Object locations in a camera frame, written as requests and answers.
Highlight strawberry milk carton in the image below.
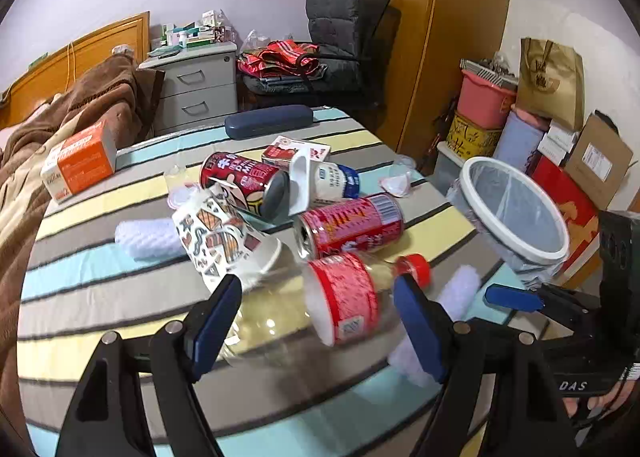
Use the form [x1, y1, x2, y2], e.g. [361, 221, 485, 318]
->
[261, 135, 332, 170]

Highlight brown paper bag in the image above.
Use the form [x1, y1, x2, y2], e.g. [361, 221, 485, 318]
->
[515, 38, 586, 132]

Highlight patterned paper cup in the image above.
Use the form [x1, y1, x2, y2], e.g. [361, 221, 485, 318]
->
[171, 187, 283, 290]

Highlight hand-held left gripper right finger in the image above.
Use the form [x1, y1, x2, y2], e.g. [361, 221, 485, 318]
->
[392, 276, 576, 457]

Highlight person's right hand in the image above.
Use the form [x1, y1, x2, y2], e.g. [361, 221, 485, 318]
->
[564, 372, 640, 420]

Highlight brown blanket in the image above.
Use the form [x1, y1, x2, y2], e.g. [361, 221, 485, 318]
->
[0, 54, 166, 438]

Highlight pink plastic tub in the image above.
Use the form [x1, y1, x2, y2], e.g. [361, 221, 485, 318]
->
[457, 69, 518, 130]

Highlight wooden bed headboard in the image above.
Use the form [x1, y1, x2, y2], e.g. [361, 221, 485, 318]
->
[0, 12, 151, 130]

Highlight white yogurt bottle blue label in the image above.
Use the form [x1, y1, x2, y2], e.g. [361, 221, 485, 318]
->
[289, 149, 362, 215]

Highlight dark blue glasses case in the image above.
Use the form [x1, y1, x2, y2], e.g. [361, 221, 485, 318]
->
[225, 105, 313, 140]

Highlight red cartoon drink can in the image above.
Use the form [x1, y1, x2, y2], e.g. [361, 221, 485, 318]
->
[200, 152, 291, 220]

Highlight grey items in tub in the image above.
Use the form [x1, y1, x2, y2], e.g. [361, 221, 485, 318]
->
[460, 54, 518, 85]

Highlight white-rimmed bin with grey bag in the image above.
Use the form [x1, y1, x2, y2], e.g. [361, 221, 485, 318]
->
[446, 157, 571, 290]

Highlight red gift box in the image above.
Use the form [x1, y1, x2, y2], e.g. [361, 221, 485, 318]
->
[530, 157, 601, 278]

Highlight grey cushioned chair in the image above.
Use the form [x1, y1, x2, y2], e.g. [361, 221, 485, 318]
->
[305, 0, 393, 108]

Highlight red striped bag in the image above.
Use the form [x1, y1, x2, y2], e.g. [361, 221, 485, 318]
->
[236, 40, 321, 82]

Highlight clear bottle with red label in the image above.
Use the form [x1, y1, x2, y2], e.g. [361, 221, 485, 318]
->
[220, 253, 432, 373]

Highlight striped tablecloth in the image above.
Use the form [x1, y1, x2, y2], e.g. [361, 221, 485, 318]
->
[15, 107, 546, 457]

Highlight stack of white boxes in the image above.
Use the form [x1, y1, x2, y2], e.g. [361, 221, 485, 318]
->
[537, 119, 581, 168]

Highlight orange and white tissue box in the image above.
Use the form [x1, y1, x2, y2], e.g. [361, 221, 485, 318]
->
[40, 119, 118, 202]

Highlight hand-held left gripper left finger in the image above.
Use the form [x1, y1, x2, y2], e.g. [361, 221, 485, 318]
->
[54, 274, 243, 457]

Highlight grey drawer nightstand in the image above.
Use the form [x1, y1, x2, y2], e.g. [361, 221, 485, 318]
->
[138, 41, 239, 135]

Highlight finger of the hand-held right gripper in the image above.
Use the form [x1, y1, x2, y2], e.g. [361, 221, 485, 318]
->
[484, 284, 601, 333]

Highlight white plastic storage box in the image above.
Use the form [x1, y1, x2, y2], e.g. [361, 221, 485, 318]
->
[432, 142, 468, 195]

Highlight white foam roll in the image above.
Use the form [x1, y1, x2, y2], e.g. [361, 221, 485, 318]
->
[115, 218, 186, 262]
[387, 267, 483, 388]

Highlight wooden wardrobe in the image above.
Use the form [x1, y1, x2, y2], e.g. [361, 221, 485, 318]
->
[334, 0, 516, 158]

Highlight pile of medicine boxes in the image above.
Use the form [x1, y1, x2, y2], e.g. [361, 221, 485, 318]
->
[150, 9, 236, 58]

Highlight clear plastic bag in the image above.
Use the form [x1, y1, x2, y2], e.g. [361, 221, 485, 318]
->
[240, 29, 271, 55]

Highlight red and pink drink can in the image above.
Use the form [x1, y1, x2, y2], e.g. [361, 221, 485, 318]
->
[292, 193, 405, 260]

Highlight cardboard box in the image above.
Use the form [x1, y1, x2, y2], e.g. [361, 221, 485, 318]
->
[565, 112, 633, 210]

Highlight yellow patterned box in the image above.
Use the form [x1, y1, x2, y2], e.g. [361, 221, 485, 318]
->
[446, 109, 503, 158]

